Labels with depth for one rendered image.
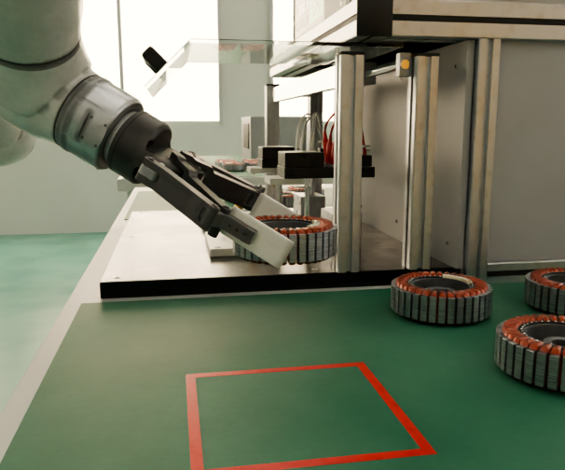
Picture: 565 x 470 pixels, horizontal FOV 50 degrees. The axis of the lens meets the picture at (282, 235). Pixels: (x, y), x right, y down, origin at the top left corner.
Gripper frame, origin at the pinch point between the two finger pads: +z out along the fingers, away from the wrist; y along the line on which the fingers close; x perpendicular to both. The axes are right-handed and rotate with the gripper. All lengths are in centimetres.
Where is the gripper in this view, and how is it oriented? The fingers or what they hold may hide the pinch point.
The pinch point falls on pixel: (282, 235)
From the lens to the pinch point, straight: 65.4
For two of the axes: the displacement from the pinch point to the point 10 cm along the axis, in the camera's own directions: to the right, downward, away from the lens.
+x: 4.9, -8.3, -2.6
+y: -1.9, 1.8, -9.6
